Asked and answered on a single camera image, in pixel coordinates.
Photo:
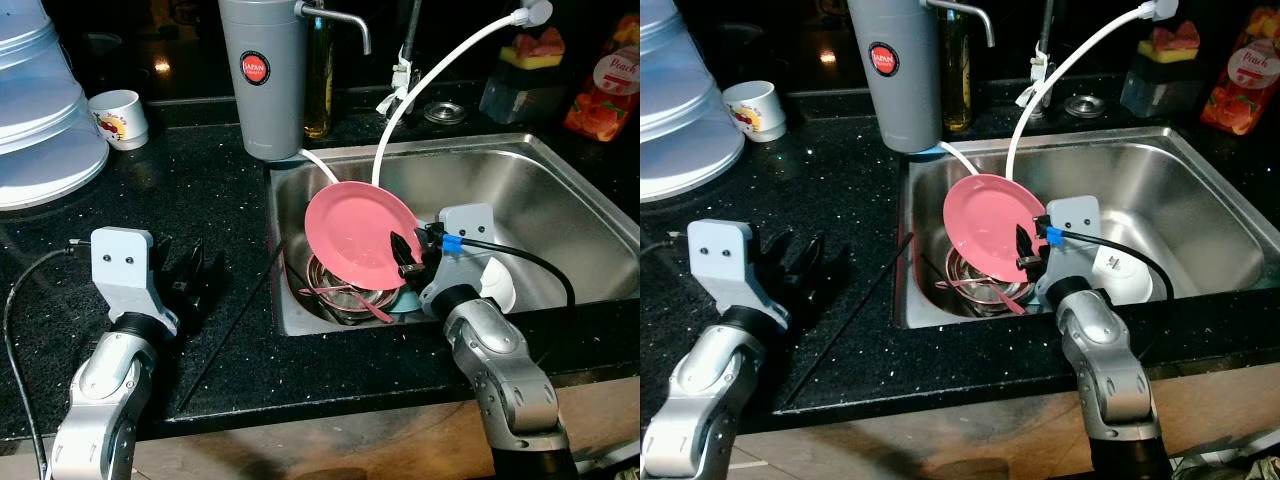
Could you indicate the dark sponge holder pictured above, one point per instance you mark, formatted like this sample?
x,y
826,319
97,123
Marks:
x,y
520,95
1160,90

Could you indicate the pink plate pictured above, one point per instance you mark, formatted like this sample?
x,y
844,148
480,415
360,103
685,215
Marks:
x,y
350,235
985,225

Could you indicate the chrome kitchen faucet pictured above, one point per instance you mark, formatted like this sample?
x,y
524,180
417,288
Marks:
x,y
1047,30
410,30

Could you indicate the stainless steel sink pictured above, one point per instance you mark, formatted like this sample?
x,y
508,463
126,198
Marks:
x,y
1200,200
570,210

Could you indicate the grey water filter cylinder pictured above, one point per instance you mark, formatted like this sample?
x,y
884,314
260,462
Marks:
x,y
265,115
900,110

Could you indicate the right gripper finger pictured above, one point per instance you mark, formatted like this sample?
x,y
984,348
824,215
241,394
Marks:
x,y
1030,264
413,271
405,248
1026,242

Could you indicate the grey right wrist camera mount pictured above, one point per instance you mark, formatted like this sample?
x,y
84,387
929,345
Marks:
x,y
468,222
1075,215

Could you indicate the yellow oil bottle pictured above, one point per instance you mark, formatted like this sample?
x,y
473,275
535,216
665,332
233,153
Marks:
x,y
957,95
320,100

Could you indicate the pink spoon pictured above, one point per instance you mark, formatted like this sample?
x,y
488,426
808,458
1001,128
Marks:
x,y
1018,305
385,312

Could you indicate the white bowl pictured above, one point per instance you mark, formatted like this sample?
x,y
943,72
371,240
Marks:
x,y
1125,275
498,285

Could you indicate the yellow and pink sponge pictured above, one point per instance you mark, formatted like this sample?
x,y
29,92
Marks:
x,y
535,50
1170,42

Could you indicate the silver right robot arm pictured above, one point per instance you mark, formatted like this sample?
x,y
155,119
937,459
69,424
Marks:
x,y
500,360
1100,350

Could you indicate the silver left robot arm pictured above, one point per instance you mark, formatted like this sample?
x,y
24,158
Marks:
x,y
110,380
710,390

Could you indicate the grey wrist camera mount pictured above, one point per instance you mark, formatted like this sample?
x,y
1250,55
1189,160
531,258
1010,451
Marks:
x,y
720,245
122,255
1075,215
468,222

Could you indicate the wooden cabinet front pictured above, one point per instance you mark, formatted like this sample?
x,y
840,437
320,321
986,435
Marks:
x,y
350,440
950,440

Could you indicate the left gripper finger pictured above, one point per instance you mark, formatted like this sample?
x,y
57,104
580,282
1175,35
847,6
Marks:
x,y
806,258
216,275
836,268
192,265

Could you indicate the chrome curved filter spout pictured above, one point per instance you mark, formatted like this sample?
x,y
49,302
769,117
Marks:
x,y
340,15
970,10

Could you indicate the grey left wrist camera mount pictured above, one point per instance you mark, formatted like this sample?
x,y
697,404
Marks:
x,y
122,255
720,245

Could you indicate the stainless steel bowl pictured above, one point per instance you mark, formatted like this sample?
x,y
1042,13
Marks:
x,y
975,298
335,305

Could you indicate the olive camouflage cloth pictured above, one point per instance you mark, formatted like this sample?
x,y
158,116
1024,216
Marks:
x,y
1230,470

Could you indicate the large white plastic container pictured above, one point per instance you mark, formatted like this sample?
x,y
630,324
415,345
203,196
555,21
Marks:
x,y
40,130
685,120

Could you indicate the black chopstick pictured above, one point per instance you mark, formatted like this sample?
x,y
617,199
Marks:
x,y
848,318
232,328

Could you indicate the chrome round counter cap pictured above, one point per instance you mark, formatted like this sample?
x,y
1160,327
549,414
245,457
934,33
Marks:
x,y
445,112
1085,105

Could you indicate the teal plate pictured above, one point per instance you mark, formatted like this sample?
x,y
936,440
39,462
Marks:
x,y
1036,294
405,302

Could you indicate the white cup with fruit print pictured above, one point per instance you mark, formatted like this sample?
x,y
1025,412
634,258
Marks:
x,y
755,105
115,110

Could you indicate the white faucet clip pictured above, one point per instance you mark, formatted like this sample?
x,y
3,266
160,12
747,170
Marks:
x,y
1035,80
400,85

